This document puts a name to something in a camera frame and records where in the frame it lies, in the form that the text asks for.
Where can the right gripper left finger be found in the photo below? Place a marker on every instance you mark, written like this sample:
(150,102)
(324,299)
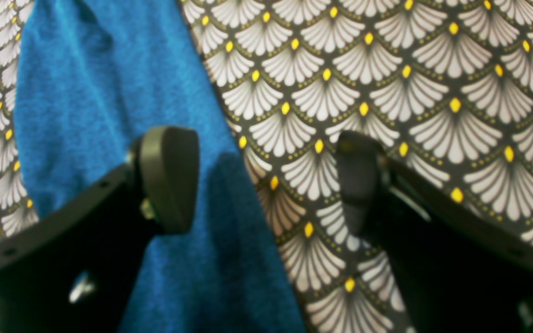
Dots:
(74,271)

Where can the blue long-sleeve T-shirt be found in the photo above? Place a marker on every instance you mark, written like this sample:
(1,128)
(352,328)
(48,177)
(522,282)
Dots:
(94,75)

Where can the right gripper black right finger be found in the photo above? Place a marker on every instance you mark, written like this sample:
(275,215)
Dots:
(456,273)

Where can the patterned fan-motif tablecloth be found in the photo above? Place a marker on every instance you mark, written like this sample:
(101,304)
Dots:
(445,85)

